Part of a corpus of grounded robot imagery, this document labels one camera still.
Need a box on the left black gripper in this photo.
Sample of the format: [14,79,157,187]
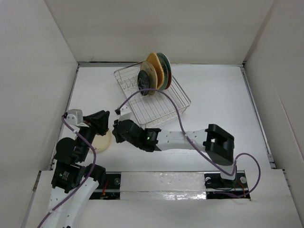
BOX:
[76,109,109,161]

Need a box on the plain beige plate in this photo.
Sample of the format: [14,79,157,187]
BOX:
[92,131,112,154]

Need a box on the black round plate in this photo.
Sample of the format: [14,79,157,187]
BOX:
[137,70,150,96]

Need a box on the beige bird pattern plate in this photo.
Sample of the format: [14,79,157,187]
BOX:
[140,60,158,89]

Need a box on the light green flower plate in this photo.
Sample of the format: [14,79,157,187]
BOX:
[159,56,169,91]

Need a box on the square woven bamboo tray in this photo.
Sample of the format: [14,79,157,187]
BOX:
[146,52,164,90]

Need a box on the red and teal plate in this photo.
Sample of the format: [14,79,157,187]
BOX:
[157,52,172,89]

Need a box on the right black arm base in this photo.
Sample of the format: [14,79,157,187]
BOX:
[204,171,250,200]

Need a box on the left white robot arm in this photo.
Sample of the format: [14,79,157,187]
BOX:
[38,109,110,228]

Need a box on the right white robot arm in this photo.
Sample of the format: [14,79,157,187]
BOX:
[112,119,237,187]

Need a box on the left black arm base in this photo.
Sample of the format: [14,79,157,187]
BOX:
[89,172,121,200]

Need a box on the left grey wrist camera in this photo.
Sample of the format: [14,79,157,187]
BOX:
[64,109,84,126]

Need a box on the silver wire dish rack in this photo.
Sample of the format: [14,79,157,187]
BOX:
[114,62,191,128]

